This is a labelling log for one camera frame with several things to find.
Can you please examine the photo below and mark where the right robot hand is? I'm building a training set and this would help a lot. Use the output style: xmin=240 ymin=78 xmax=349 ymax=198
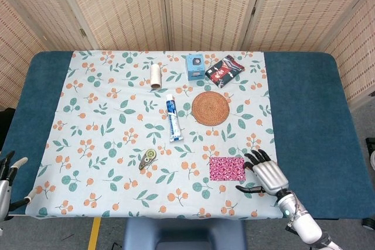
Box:
xmin=235 ymin=149 xmax=289 ymax=197

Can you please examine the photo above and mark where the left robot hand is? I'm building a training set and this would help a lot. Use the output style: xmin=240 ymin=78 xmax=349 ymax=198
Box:
xmin=0 ymin=150 xmax=38 ymax=223

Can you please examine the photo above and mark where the round woven rattan coaster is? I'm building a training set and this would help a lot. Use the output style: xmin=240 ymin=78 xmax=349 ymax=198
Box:
xmin=191 ymin=91 xmax=231 ymax=126

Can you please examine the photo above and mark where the yellow floor tape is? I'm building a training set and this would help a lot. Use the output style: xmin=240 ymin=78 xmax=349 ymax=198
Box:
xmin=87 ymin=217 xmax=102 ymax=250

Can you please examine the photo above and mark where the black white equipment base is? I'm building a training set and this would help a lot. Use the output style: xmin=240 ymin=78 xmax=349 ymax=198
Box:
xmin=365 ymin=137 xmax=375 ymax=172

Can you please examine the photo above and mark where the blue white toothpaste tube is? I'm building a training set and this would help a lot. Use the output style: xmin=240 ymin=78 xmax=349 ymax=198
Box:
xmin=165 ymin=94 xmax=183 ymax=143

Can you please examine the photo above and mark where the black red patterned box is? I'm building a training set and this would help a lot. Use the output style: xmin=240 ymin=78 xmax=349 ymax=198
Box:
xmin=204 ymin=54 xmax=246 ymax=89

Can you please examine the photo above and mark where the floral print tablecloth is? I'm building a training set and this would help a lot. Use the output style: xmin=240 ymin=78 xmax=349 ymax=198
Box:
xmin=25 ymin=50 xmax=284 ymax=221

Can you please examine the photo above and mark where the correction tape dispenser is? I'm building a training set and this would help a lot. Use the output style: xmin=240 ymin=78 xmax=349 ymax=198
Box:
xmin=138 ymin=149 xmax=158 ymax=171

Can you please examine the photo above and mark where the small blue cardboard box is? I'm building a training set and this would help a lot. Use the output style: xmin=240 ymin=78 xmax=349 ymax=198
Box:
xmin=185 ymin=54 xmax=206 ymax=81

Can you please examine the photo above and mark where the bamboo folding screen panel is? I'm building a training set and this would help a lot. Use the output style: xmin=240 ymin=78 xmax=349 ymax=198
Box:
xmin=243 ymin=0 xmax=375 ymax=52
xmin=52 ymin=0 xmax=171 ymax=52
xmin=0 ymin=0 xmax=88 ymax=52
xmin=161 ymin=0 xmax=266 ymax=52
xmin=322 ymin=0 xmax=375 ymax=110
xmin=0 ymin=0 xmax=49 ymax=113

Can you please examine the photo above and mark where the blue-grey robot torso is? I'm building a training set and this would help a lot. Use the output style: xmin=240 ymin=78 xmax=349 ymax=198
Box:
xmin=122 ymin=219 xmax=247 ymax=250

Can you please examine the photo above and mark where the cardboard tube roll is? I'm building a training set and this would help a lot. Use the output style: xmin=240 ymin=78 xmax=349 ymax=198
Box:
xmin=150 ymin=64 xmax=163 ymax=89

